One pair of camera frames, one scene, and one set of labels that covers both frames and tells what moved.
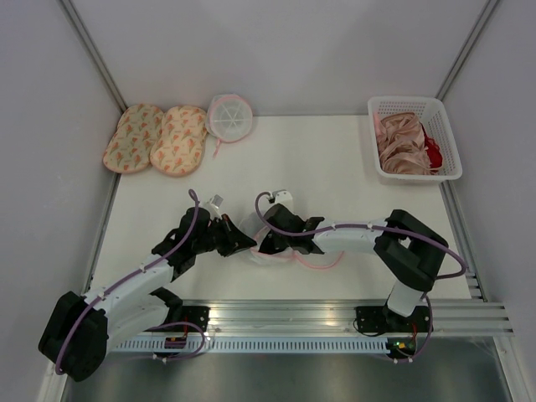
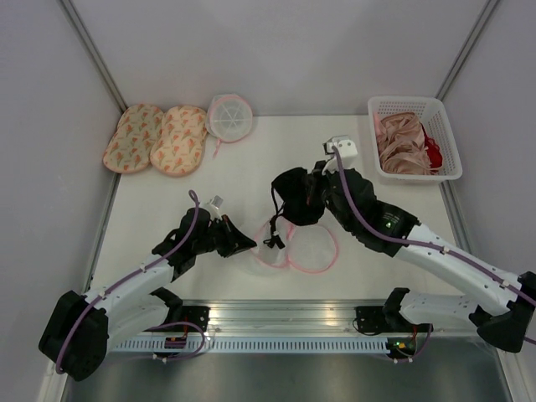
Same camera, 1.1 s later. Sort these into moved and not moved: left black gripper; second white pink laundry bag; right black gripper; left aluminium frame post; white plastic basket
Moved: right black gripper
Not moved: white plastic basket; left aluminium frame post; second white pink laundry bag; left black gripper
